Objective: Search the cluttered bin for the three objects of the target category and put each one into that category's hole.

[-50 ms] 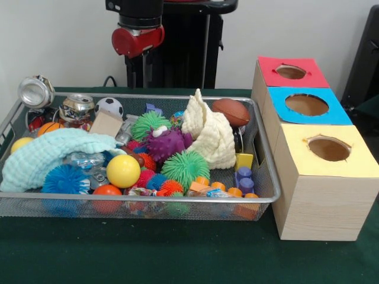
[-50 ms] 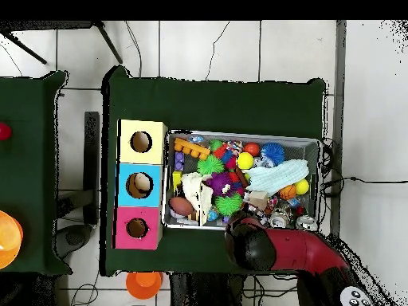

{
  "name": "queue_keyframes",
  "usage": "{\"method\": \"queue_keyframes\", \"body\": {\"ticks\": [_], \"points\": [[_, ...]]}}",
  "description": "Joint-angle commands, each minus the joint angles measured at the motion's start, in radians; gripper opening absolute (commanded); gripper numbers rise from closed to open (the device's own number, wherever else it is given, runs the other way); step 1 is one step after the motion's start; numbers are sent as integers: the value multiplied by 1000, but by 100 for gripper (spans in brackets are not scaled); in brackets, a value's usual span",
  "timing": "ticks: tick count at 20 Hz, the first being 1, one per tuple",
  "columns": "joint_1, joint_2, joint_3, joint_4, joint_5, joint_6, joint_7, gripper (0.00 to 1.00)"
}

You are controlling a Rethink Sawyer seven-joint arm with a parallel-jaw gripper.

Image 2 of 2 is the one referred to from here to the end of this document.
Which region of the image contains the large orange plastic cup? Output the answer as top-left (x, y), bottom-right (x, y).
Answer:
top-left (0, 210), bottom-right (24, 270)

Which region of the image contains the dark green table cloth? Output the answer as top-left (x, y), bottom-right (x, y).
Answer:
top-left (0, 70), bottom-right (73, 277)
top-left (100, 65), bottom-right (327, 283)

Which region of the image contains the orange red ball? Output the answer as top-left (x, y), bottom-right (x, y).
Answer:
top-left (243, 142), bottom-right (261, 158)

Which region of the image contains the blue spiky ball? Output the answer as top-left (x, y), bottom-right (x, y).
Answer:
top-left (260, 142), bottom-right (285, 167)

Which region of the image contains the crushed silver drink can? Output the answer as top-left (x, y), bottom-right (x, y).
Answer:
top-left (295, 214), bottom-right (319, 232)

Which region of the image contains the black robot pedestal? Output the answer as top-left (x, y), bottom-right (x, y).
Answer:
top-left (168, 272), bottom-right (246, 306)

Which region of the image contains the brown football toy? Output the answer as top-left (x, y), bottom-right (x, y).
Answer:
top-left (169, 196), bottom-right (195, 218)

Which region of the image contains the green spiky ball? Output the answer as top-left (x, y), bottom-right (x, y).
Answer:
top-left (214, 192), bottom-right (244, 217)
top-left (196, 154), bottom-right (226, 175)

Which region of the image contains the mint green cloth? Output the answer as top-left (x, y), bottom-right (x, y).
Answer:
top-left (244, 159), bottom-right (310, 197)

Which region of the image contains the black tripod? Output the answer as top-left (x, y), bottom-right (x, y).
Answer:
top-left (0, 20), bottom-right (124, 65)

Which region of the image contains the shallow clear mesh bin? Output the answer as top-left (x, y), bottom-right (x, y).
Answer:
top-left (160, 129), bottom-right (322, 236)

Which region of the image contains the wooden three-hole box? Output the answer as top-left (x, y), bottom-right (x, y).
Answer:
top-left (112, 119), bottom-right (169, 251)

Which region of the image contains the black upright stand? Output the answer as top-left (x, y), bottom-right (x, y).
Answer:
top-left (55, 111), bottom-right (100, 259)

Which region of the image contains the cream waffle cloth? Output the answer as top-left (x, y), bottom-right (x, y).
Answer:
top-left (180, 171), bottom-right (214, 226)

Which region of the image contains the smooth yellow ball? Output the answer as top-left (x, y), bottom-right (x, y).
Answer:
top-left (236, 151), bottom-right (255, 171)

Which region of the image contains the black cable bundle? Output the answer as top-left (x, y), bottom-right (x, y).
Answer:
top-left (245, 273), bottom-right (300, 306)

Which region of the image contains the thin black cable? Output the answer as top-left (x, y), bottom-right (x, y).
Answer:
top-left (124, 20), bottom-right (143, 78)
top-left (204, 20), bottom-right (231, 81)

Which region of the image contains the black power cable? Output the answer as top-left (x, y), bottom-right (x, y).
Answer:
top-left (320, 136), bottom-right (408, 200)

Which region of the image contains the orange basketball toy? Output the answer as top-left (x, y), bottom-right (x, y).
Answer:
top-left (279, 183), bottom-right (298, 201)

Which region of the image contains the yellow tennis ball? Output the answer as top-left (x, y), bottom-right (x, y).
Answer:
top-left (295, 178), bottom-right (311, 196)

